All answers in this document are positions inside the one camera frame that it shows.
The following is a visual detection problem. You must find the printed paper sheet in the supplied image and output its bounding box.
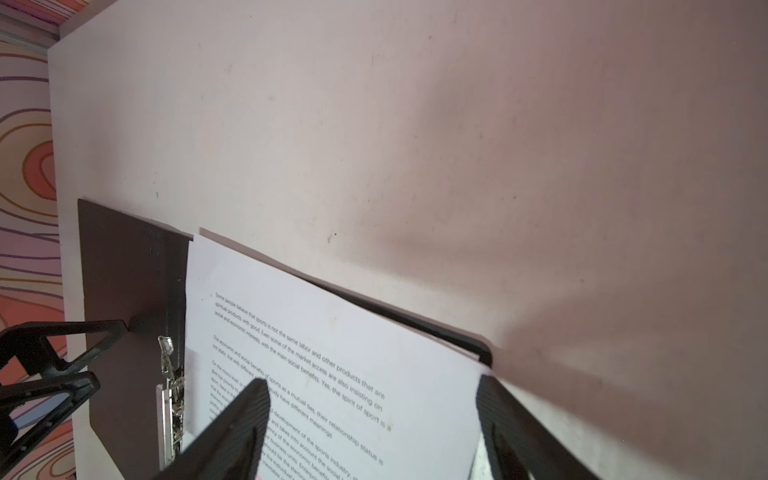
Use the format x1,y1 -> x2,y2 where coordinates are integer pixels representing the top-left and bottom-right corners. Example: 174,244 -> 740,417
183,235 -> 486,479

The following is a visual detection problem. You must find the teal file folder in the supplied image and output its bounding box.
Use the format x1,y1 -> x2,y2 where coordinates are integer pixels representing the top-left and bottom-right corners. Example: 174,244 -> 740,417
77,199 -> 492,479

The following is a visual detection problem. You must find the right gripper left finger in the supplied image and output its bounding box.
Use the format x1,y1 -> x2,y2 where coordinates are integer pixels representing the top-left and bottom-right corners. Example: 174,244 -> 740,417
157,379 -> 271,480

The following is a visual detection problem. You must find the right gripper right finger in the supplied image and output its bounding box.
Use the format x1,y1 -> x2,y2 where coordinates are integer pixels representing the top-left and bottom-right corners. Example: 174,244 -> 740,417
476,375 -> 598,480

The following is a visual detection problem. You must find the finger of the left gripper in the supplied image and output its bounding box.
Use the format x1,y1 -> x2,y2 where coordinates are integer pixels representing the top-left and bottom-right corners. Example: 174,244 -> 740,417
1,320 -> 128,378
1,372 -> 100,476

